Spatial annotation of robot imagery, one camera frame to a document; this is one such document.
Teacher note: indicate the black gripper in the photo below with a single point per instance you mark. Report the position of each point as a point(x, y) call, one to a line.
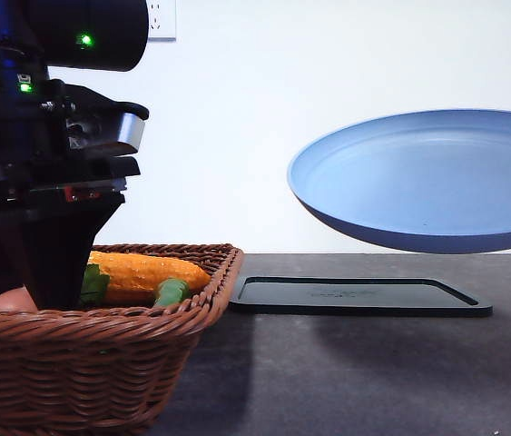
point(65, 160)

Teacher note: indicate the brown egg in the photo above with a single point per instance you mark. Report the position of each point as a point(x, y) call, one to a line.
point(18, 302)

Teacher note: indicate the blue plate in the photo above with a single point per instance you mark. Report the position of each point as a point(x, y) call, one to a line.
point(435, 181)

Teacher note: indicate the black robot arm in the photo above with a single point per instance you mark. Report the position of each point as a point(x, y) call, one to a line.
point(99, 35)

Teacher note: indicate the brown wicker basket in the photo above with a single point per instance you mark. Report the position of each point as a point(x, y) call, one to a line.
point(106, 369)

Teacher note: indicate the red toy carrot with leaves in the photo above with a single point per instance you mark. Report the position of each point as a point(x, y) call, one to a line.
point(94, 287)

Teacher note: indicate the yellow toy corn cob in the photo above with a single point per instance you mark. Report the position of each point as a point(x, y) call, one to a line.
point(135, 280)

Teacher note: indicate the green toy vegetable stem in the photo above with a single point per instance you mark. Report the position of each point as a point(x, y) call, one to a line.
point(172, 291)

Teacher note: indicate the black serving tray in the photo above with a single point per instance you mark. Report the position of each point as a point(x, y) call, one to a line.
point(353, 296)

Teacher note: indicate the white wall power socket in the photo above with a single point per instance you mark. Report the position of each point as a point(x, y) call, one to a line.
point(161, 21)

